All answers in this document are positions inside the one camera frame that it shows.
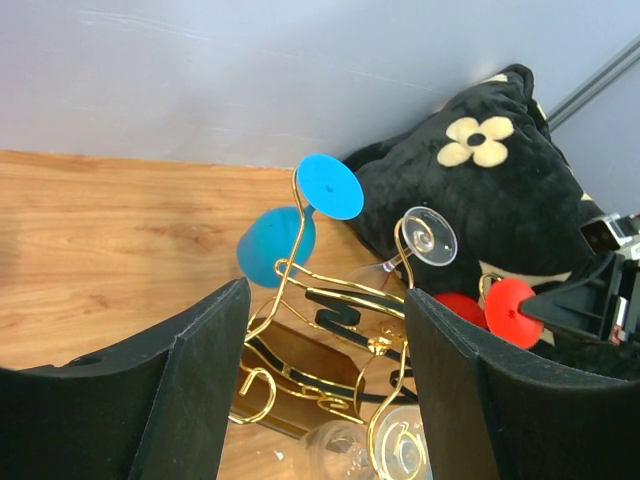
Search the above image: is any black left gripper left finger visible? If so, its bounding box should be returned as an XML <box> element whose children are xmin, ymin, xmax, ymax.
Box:
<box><xmin>1</xmin><ymin>278</ymin><xmax>251</xmax><ymax>479</ymax></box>

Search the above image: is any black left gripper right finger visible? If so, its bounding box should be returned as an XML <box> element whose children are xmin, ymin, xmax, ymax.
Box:
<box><xmin>404</xmin><ymin>289</ymin><xmax>639</xmax><ymax>479</ymax></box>

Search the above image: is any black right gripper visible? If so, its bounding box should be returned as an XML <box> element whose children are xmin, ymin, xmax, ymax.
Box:
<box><xmin>519</xmin><ymin>235</ymin><xmax>639</xmax><ymax>345</ymax></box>

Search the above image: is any red plastic wine glass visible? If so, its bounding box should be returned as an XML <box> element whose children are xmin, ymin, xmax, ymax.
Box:
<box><xmin>435</xmin><ymin>278</ymin><xmax>544</xmax><ymax>349</ymax></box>

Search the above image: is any clear wine glass front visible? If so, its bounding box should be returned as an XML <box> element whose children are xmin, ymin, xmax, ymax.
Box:
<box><xmin>293</xmin><ymin>405</ymin><xmax>434</xmax><ymax>480</ymax></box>

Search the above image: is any clear wine glass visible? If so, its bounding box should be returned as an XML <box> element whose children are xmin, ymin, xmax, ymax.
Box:
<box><xmin>347</xmin><ymin>206</ymin><xmax>458</xmax><ymax>290</ymax></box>
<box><xmin>293</xmin><ymin>405</ymin><xmax>434</xmax><ymax>480</ymax></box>

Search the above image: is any clear wine glass back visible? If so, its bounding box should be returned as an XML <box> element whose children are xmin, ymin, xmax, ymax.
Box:
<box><xmin>347</xmin><ymin>206</ymin><xmax>458</xmax><ymax>290</ymax></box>

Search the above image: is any blue plastic wine glass back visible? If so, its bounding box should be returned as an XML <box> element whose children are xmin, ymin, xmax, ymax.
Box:
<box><xmin>236</xmin><ymin>154</ymin><xmax>364</xmax><ymax>288</ymax></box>

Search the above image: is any black floral plush pillow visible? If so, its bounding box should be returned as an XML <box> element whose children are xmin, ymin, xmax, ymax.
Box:
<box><xmin>345</xmin><ymin>64</ymin><xmax>639</xmax><ymax>380</ymax></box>

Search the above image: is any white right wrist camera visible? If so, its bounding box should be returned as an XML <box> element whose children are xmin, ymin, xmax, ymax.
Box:
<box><xmin>580</xmin><ymin>213</ymin><xmax>639</xmax><ymax>260</ymax></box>

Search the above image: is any gold wire wine glass rack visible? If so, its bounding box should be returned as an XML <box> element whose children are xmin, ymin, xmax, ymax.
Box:
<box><xmin>228</xmin><ymin>169</ymin><xmax>501</xmax><ymax>480</ymax></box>

